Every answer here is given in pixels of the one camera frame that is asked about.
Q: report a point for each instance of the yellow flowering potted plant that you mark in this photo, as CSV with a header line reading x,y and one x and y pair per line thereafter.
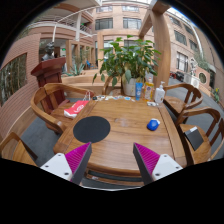
x,y
216,95

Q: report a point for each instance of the blue and white computer mouse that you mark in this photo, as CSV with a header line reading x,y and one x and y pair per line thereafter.
x,y
153,124

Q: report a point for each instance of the dark red wooden pedestal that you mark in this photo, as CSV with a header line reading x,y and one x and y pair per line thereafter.
x,y
48,71

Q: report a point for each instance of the black notebook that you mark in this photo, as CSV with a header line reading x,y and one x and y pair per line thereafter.
x,y
195,137

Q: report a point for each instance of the spiky agave plant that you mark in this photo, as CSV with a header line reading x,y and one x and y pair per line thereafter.
x,y
77,69

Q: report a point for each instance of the round-back wooden armchair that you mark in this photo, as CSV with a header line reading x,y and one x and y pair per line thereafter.
x,y
105,87
50,89
173,104
200,152
20,153

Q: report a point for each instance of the small blue card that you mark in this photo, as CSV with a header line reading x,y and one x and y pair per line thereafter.
x,y
127,98

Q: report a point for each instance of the dark bust statue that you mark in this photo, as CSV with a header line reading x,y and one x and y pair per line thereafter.
x,y
49,50

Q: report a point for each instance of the green plant in white pot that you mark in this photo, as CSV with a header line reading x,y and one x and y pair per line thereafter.
x,y
128,63

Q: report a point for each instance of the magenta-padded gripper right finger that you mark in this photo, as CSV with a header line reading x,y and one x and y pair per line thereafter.
x,y
165,166

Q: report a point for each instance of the white sculpture on plinth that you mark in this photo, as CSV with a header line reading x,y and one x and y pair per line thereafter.
x,y
193,68

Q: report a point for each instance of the red and white paper bag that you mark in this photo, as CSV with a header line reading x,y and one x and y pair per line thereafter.
x,y
76,108

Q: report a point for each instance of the long wooden planter box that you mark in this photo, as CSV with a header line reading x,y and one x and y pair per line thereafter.
x,y
81,80

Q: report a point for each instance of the white pump bottle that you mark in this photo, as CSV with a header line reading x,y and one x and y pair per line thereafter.
x,y
159,94

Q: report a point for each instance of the black round mouse pad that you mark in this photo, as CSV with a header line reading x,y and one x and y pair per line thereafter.
x,y
91,129

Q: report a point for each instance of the clear plastic packet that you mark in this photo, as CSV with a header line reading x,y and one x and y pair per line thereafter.
x,y
151,103

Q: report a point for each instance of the yellow liquid soap bottle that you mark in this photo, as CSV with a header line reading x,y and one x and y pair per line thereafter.
x,y
148,90

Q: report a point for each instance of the black key fob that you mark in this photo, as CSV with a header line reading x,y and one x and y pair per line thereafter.
x,y
95,98

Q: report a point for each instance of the blue squeeze tube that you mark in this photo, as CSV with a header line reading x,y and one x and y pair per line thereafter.
x,y
138,90

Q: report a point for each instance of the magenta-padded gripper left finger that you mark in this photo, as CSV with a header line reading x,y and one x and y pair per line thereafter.
x,y
56,165

